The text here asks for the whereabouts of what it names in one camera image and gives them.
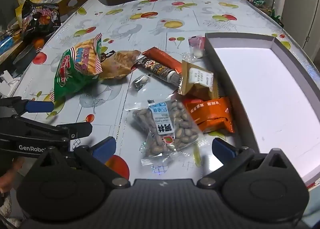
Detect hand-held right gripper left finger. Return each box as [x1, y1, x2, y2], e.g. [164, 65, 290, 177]
[32, 136, 132, 190]

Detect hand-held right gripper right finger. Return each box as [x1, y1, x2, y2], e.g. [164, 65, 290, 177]
[196, 137, 295, 189]

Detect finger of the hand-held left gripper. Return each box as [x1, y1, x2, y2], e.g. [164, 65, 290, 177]
[10, 116, 93, 141]
[0, 96, 55, 116]

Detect orange snack packet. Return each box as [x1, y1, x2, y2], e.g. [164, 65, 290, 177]
[182, 97, 236, 134]

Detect green shrimp chips bag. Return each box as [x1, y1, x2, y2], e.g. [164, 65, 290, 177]
[50, 33, 103, 101]

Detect clear nut packet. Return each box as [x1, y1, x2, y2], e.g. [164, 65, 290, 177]
[132, 99, 206, 166]

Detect golden packet with white label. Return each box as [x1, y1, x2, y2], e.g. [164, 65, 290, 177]
[178, 60, 219, 101]

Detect yellow pastry packet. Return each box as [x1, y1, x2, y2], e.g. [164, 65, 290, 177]
[99, 50, 142, 80]

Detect small twist-wrapped candy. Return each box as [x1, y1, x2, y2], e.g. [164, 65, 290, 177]
[132, 74, 153, 91]

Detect grey shallow box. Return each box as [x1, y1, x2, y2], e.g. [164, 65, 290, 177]
[204, 32, 320, 189]

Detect brown chocolate tube packet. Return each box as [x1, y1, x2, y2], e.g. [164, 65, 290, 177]
[134, 55, 182, 87]

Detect red snack stick packet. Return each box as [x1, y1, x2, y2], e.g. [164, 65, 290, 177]
[141, 47, 184, 75]

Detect clear packet white candy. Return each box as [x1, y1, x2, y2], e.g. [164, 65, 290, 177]
[188, 35, 207, 58]

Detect person's left hand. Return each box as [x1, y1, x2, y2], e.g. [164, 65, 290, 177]
[0, 156, 26, 195]

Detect orange fruit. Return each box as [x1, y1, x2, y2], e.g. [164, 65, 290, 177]
[32, 38, 45, 50]

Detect blue box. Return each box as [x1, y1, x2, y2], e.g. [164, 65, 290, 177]
[0, 37, 14, 55]

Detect black noodle packet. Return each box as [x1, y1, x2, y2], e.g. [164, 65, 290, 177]
[21, 0, 61, 35]

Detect fruit print tablecloth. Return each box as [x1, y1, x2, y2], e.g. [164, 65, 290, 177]
[11, 0, 320, 187]

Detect green foil packets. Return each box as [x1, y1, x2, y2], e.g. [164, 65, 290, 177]
[250, 0, 273, 12]

